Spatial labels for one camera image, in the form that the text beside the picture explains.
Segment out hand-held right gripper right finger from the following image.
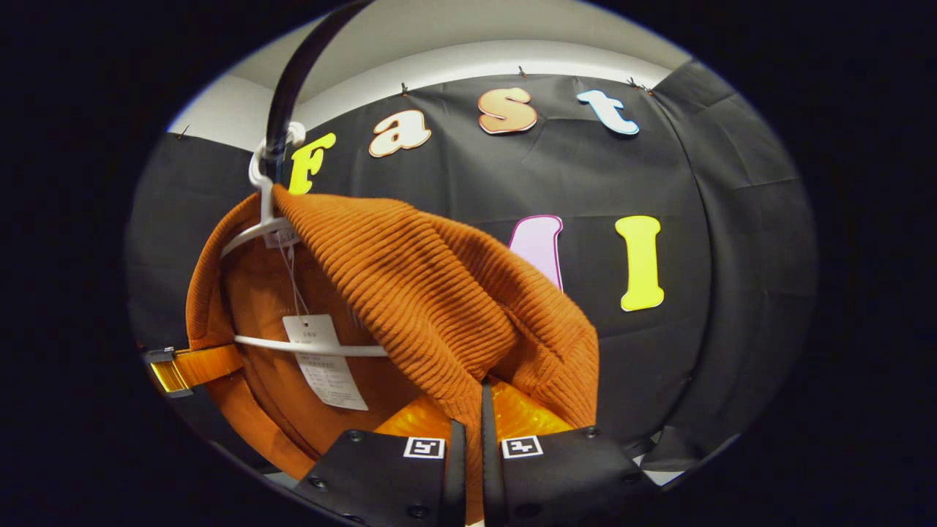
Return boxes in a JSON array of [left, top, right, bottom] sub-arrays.
[[479, 379, 663, 527]]

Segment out black backdrop cloth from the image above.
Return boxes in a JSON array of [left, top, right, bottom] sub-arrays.
[[124, 59, 817, 473]]

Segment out orange corduroy jacket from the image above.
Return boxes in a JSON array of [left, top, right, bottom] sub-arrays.
[[184, 183, 601, 524]]

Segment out white paper garment tag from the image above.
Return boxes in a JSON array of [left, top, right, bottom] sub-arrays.
[[282, 315, 369, 411]]

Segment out black clothes rail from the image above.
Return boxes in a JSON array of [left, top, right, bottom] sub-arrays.
[[264, 0, 374, 184]]

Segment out white plastic clothes hanger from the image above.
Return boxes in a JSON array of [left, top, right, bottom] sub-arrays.
[[220, 121, 389, 359]]

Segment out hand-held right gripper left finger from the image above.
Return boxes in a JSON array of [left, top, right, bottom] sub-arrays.
[[291, 395, 468, 527]]

